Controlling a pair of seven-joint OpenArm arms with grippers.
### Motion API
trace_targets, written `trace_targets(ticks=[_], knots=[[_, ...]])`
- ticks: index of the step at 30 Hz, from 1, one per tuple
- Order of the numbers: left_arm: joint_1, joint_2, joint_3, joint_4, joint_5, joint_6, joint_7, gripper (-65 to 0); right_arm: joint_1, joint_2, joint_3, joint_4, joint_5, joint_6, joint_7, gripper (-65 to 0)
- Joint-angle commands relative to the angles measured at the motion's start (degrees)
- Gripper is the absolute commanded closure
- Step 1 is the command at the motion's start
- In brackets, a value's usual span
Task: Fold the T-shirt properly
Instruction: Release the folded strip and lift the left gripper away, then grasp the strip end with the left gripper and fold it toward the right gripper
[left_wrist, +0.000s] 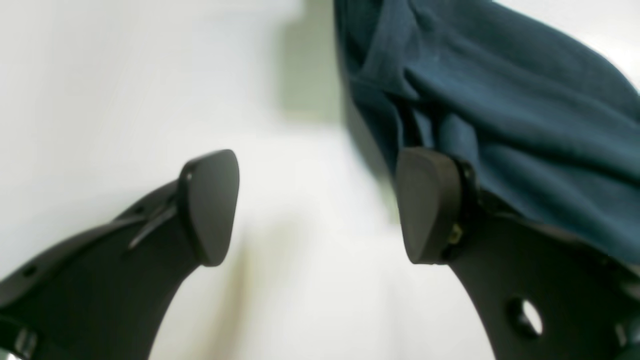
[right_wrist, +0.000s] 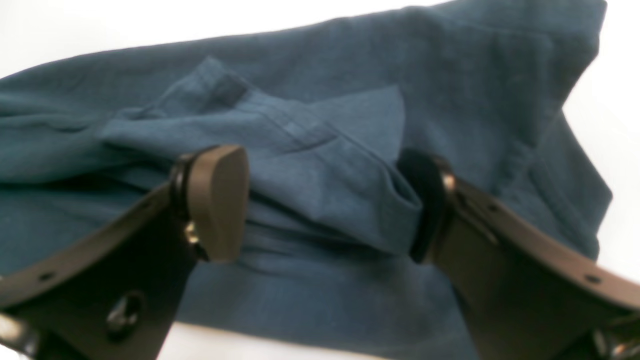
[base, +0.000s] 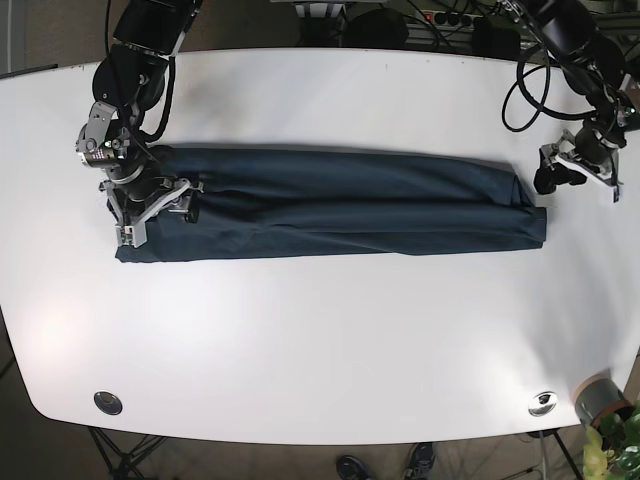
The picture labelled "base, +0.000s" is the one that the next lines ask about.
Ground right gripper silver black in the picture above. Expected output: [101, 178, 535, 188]
[99, 177, 204, 248]

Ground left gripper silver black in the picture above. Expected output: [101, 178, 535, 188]
[533, 128, 622, 203]

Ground navy blue T-shirt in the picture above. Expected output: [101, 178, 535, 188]
[116, 147, 547, 263]

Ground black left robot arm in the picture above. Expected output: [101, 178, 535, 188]
[502, 1, 639, 202]

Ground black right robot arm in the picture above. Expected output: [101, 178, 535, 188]
[76, 1, 204, 248]

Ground left silver table grommet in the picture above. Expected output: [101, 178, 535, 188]
[93, 391, 123, 416]

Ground silver table grommet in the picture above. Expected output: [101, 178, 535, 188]
[527, 391, 558, 417]
[93, 391, 123, 416]

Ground grey plant pot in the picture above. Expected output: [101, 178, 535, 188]
[572, 374, 634, 428]

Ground right silver table grommet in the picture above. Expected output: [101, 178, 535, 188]
[527, 391, 558, 417]

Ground black folding table legs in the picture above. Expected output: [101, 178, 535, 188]
[88, 427, 168, 480]

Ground green potted plant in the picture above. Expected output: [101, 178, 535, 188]
[583, 405, 639, 480]

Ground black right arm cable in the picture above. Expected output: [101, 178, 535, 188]
[104, 0, 177, 151]

